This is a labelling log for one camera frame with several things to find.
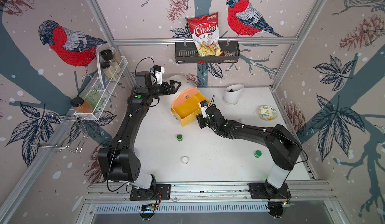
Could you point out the green paint can right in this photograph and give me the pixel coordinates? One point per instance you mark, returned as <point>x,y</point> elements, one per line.
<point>258,154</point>

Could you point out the white round drawer cabinet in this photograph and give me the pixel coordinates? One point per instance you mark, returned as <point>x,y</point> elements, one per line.
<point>185,84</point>

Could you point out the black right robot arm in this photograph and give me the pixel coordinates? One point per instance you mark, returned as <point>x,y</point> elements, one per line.
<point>282,145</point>

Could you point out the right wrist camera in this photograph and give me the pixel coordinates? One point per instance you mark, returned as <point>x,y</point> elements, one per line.
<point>203,105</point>

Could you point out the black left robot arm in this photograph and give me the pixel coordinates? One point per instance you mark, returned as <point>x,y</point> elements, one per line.
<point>117,160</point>

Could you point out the black wall basket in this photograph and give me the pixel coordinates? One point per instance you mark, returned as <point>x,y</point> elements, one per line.
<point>186,53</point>

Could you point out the white ceramic utensil cup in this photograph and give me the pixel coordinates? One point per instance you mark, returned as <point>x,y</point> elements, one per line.
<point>232,94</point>

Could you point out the orange sauce jar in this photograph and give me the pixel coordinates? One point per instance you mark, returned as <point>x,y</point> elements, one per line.
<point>81,106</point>

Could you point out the green glass cup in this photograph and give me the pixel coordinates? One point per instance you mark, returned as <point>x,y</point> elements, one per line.
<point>92,97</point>

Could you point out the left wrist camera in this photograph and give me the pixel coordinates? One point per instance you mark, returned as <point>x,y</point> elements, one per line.
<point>158,72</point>

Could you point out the dark-lid spice jar back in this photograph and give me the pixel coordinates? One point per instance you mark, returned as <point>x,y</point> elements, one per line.
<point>108,57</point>

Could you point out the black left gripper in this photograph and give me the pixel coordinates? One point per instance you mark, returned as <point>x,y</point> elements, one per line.
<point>172,90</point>

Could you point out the white wire wall shelf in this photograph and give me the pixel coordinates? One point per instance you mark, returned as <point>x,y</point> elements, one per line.
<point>103,87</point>

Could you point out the orange top drawer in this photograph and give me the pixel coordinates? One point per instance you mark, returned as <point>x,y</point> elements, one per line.
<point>184,95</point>

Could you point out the dark-lid spice jar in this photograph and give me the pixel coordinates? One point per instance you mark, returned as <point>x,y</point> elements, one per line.
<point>108,57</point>
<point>109,71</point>

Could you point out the dark-lid spice jar front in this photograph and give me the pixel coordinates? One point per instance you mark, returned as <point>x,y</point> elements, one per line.
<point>109,71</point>

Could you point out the floral patterned bowl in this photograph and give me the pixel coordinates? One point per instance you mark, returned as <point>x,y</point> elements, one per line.
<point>267,113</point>

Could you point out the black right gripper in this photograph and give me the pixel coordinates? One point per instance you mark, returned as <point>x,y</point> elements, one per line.
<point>200,120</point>

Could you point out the metal wire hook rack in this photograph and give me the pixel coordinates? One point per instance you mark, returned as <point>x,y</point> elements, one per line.
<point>71,136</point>

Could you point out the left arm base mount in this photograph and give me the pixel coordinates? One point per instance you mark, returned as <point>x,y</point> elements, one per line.
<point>159,192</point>

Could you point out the red Chuba chips bag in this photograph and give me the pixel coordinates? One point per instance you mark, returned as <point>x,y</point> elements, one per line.
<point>205,34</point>

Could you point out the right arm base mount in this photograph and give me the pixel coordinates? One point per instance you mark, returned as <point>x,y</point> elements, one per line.
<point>264,190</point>

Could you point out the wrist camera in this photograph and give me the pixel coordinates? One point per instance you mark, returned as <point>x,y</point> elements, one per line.
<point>158,72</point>
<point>203,105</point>

